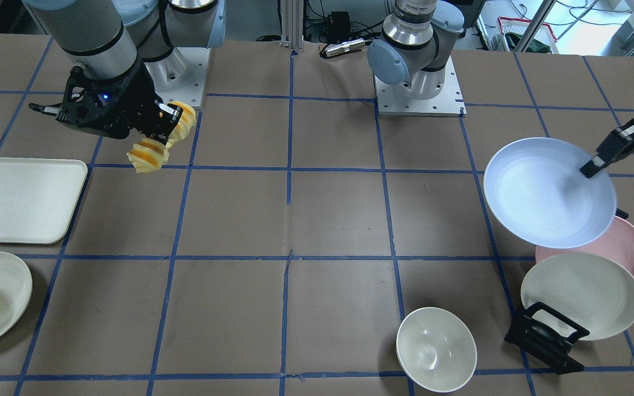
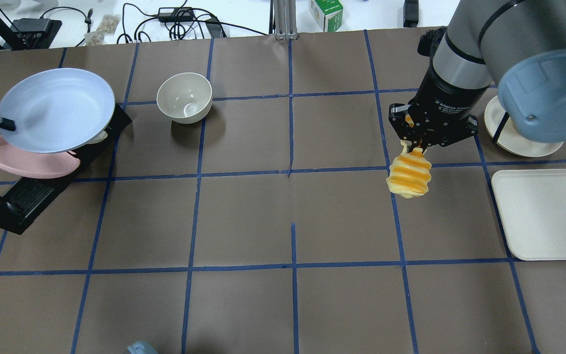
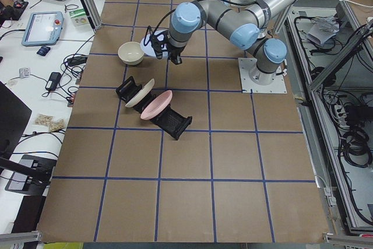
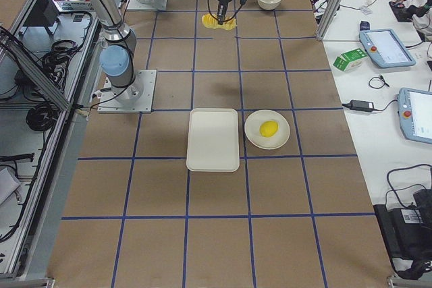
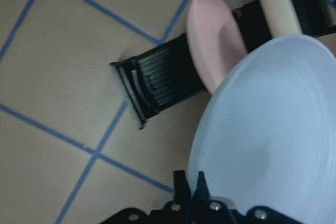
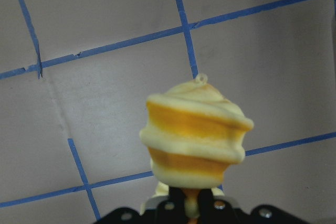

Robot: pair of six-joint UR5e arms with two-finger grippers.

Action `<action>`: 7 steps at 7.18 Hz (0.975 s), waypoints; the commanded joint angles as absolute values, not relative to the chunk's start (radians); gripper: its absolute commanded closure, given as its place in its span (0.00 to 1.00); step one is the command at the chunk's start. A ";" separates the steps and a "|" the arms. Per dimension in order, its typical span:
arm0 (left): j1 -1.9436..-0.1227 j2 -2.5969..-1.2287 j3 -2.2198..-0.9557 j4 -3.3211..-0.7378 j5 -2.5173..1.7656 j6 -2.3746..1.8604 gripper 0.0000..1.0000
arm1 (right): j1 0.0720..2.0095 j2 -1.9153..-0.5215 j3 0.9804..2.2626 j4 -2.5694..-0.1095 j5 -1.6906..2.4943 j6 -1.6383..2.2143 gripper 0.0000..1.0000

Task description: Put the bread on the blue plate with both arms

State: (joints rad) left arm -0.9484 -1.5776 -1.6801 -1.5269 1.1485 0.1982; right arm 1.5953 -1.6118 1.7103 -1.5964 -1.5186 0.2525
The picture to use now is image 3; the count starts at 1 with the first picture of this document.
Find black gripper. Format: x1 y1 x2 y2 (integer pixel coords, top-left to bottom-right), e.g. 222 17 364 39
150 33 187 64

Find blue plate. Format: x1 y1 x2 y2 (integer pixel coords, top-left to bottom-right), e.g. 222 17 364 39
140 30 168 58

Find cream plate in rack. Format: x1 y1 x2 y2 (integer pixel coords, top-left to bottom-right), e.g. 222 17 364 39
125 78 155 108

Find pink plate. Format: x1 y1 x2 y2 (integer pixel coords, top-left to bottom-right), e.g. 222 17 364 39
140 90 173 120

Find black plate rack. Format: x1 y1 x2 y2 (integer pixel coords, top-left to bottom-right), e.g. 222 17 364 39
115 76 192 140

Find white bowl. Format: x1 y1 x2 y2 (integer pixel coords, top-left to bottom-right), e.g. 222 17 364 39
118 41 145 65

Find green white box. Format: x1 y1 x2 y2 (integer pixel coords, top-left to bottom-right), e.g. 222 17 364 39
69 9 89 26

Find black power adapter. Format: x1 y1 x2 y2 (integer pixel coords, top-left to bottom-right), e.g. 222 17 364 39
45 72 62 92

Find teach pendant near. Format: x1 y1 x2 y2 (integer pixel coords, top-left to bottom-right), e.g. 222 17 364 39
22 11 64 47

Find black monitor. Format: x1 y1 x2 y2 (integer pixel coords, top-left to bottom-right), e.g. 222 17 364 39
0 82 32 159

